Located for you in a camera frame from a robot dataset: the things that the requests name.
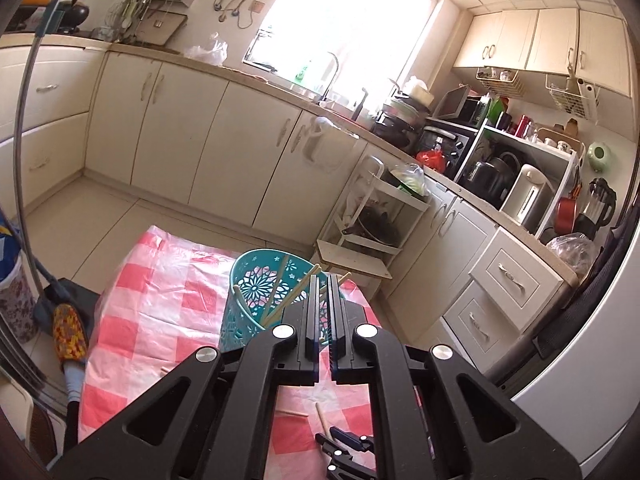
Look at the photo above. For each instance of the light wooden board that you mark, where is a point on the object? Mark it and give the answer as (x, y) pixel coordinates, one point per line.
(352, 262)

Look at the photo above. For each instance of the cream cabinet with small drawers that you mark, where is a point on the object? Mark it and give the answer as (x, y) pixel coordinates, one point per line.
(505, 280)

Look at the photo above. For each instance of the stack of metal pots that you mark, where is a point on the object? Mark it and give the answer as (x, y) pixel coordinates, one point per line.
(400, 117)

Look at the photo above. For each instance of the chrome sink faucet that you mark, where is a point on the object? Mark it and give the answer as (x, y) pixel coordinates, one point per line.
(334, 72)

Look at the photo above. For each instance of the red saucepan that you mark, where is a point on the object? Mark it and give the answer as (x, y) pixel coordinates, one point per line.
(565, 214)

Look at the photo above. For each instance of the green round wall ornament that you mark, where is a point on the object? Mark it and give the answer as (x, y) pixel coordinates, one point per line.
(601, 156)

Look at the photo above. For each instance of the blue white bag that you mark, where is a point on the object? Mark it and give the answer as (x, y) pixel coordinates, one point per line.
(6, 247)

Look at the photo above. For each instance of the white refrigerator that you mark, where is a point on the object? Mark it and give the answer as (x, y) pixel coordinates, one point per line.
(585, 375)

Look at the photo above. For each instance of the white thermo pot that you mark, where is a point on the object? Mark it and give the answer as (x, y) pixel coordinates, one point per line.
(527, 195)

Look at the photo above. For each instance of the red plastic bag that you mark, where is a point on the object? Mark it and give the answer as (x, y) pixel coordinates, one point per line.
(432, 160)

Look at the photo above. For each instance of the grey metal frame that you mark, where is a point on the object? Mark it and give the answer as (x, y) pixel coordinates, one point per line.
(25, 380)

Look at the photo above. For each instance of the crumpled clear plastic bag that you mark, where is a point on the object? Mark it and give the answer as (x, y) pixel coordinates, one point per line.
(572, 255)

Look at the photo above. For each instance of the cream sink base cabinets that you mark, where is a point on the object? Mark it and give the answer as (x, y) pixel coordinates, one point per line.
(200, 135)

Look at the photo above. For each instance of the white shelf trolley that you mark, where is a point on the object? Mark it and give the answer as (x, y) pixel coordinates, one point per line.
(360, 190)

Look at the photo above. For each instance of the cream wall cabinets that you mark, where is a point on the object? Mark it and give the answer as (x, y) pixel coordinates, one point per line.
(545, 40)

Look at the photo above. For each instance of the green dish soap bottle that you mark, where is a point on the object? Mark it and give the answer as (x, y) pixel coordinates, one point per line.
(300, 75)

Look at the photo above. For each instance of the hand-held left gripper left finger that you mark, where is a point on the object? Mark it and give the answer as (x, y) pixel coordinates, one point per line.
(314, 340)

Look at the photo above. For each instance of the black blender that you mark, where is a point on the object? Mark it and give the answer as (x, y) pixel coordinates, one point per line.
(597, 207)

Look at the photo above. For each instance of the black pan with lid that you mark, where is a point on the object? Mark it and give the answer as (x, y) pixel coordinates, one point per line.
(375, 220)

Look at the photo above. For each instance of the cream cabinet with long drawers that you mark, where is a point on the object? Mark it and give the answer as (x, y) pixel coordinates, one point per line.
(45, 125)

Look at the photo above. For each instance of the wooden cutting board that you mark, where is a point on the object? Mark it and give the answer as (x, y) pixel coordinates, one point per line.
(160, 29)

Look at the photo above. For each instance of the dark dustpan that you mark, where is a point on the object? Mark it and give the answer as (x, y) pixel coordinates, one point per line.
(72, 292)

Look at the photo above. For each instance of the red white checkered tablecloth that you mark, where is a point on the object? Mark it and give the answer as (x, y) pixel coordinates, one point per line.
(150, 310)

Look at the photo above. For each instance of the clear bag of green vegetables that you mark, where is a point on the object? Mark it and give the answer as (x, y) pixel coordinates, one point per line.
(410, 179)

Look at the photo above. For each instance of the white counter shelf unit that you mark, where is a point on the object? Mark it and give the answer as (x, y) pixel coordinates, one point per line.
(570, 160)

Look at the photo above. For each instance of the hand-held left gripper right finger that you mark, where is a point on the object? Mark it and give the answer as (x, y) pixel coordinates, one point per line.
(336, 340)

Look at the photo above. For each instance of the floral patterned container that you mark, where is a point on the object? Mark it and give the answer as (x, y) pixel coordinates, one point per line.
(15, 305)

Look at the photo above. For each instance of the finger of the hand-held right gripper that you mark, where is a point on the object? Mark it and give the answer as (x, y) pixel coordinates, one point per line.
(355, 444)
(345, 471)

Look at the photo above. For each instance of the black toaster oven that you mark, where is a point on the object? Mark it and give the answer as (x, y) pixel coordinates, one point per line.
(452, 147)

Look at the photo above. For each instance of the white door-hung bin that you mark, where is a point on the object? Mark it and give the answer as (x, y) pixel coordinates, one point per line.
(320, 140)

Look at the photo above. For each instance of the metal pole with blue top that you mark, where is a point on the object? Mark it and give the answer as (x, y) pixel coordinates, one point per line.
(22, 135)

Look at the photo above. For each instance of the pale wooden chopstick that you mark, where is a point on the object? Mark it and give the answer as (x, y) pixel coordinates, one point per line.
(240, 307)
(277, 275)
(324, 417)
(295, 292)
(345, 277)

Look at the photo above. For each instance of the teal floral cutout basket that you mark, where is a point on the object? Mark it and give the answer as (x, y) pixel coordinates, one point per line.
(250, 285)

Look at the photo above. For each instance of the bright kitchen window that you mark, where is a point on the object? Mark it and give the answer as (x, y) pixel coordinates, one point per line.
(345, 15)

